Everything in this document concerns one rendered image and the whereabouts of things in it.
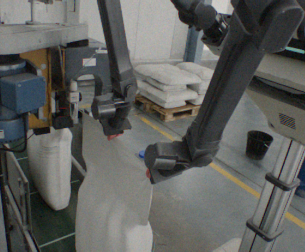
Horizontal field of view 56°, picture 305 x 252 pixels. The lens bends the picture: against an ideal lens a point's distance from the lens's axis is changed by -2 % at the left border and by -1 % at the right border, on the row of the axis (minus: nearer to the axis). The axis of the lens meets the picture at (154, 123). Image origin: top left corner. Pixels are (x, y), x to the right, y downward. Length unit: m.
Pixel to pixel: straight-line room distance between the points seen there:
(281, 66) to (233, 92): 0.46
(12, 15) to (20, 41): 3.00
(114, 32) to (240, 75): 0.44
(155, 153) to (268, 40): 0.37
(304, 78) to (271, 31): 0.53
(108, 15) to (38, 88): 0.28
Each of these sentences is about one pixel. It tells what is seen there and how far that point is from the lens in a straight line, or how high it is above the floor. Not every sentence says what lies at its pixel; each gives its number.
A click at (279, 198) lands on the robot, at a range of 1.28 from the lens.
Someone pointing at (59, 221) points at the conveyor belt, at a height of 0.38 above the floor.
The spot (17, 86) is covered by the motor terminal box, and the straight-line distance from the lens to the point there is 0.83.
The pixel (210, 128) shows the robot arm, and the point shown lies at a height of 1.32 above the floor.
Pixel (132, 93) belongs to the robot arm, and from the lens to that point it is 0.89.
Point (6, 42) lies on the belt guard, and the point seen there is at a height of 1.40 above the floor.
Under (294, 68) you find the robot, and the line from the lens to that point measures 0.95.
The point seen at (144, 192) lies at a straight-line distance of 0.92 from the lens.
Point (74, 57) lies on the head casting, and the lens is 1.16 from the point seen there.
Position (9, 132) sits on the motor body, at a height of 1.13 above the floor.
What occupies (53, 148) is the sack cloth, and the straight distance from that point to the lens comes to 1.58.
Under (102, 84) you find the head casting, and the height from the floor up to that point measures 1.18.
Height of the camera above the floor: 1.55
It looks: 24 degrees down
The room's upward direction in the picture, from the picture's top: 8 degrees clockwise
